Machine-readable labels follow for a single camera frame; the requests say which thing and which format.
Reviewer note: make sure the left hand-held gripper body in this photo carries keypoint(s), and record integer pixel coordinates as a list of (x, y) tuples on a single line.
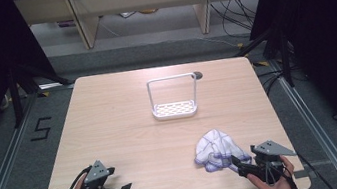
[(96, 176)]

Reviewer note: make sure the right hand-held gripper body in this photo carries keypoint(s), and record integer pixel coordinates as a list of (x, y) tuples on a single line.
[(269, 160)]

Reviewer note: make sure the white cloth with purple lines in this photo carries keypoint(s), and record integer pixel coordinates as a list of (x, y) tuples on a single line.
[(215, 148)]

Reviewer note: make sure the black metal stand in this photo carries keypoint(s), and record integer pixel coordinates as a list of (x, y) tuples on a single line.
[(284, 57), (17, 97)]

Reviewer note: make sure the white object under desk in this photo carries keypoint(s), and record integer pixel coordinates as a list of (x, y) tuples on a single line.
[(127, 14)]

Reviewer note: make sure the yellow object under desk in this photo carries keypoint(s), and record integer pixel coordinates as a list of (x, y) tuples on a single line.
[(148, 11)]

